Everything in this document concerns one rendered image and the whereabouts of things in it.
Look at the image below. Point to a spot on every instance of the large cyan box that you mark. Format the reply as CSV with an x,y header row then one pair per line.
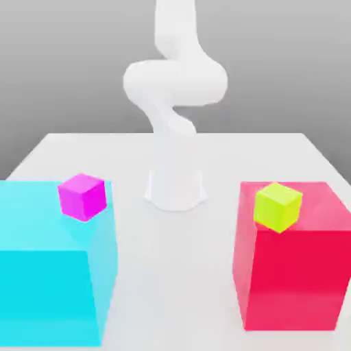
x,y
44,288

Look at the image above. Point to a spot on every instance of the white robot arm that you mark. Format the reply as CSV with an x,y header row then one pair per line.
x,y
175,82

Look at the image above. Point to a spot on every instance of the large red box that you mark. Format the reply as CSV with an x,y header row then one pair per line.
x,y
296,274

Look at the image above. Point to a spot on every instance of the small yellow-green cube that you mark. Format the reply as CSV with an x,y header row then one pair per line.
x,y
277,208

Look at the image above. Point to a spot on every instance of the small magenta cube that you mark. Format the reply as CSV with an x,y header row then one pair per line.
x,y
82,198

